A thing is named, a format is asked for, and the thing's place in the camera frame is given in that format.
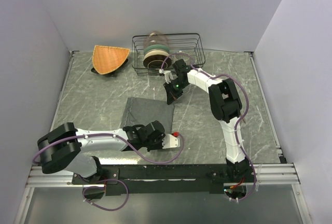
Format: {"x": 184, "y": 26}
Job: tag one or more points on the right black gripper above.
{"x": 171, "y": 98}

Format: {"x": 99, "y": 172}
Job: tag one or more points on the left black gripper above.
{"x": 160, "y": 146}

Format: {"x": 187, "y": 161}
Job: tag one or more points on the grey cloth napkin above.
{"x": 144, "y": 111}

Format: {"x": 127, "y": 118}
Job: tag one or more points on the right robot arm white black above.
{"x": 229, "y": 104}

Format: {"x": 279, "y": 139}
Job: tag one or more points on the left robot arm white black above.
{"x": 65, "y": 147}

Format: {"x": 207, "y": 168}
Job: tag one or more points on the brown dark bowl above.
{"x": 156, "y": 61}

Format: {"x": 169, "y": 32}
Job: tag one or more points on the striped grey ceramic cup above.
{"x": 182, "y": 56}

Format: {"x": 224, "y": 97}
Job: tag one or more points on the green plate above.
{"x": 156, "y": 47}

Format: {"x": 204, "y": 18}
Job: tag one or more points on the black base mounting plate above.
{"x": 177, "y": 178}

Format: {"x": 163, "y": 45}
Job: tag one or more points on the woven orange wicker tray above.
{"x": 106, "y": 59}

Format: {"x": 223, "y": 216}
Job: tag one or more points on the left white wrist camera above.
{"x": 171, "y": 141}

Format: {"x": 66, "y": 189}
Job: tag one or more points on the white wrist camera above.
{"x": 171, "y": 141}
{"x": 167, "y": 75}

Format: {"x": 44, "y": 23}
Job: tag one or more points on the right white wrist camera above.
{"x": 167, "y": 75}

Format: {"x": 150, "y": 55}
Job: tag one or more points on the black wire dish rack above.
{"x": 189, "y": 43}

